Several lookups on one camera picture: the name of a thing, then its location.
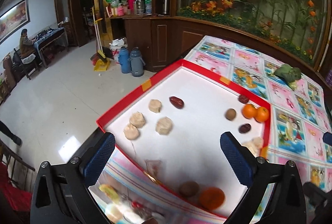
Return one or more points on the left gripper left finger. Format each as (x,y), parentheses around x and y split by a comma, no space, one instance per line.
(61,193)

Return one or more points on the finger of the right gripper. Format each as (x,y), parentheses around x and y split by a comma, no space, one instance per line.
(327,138)

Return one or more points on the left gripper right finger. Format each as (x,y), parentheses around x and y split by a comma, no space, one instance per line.
(286,203)

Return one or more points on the orange tangerine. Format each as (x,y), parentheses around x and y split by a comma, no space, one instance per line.
(262,114)
(211,198)
(249,111)

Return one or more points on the dark red jujube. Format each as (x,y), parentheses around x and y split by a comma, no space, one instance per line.
(176,102)
(245,128)

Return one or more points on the brown round longan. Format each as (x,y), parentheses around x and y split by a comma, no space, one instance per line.
(230,114)

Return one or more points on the beige yam chunk top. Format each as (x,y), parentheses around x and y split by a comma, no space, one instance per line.
(155,105)

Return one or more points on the colourful fruit print tablecloth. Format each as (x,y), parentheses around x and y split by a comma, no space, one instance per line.
(298,120)

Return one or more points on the green leafy vegetable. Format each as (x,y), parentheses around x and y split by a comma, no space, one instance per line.
(290,75)

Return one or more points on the red white tray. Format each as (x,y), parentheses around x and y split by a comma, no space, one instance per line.
(191,151)

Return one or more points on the yellow dustpan with broom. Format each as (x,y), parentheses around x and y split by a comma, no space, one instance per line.
(101,62)

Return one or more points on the seated person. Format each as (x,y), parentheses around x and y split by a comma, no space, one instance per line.
(26,45)

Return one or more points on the blue thermos jug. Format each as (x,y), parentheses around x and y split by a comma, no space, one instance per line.
(123,58)

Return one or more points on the grey thermos jug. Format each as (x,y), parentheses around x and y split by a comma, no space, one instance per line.
(137,63)

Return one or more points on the white bucket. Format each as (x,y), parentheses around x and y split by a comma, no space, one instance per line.
(115,47)

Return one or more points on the wooden sideboard cabinet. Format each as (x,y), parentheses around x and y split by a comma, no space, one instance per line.
(163,39)

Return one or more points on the pink bottle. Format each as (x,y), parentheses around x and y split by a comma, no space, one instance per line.
(131,4)

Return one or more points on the steel thermos flask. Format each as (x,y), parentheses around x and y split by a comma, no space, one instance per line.
(141,6)

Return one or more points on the framed wall painting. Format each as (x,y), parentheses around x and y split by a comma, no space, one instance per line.
(14,19)

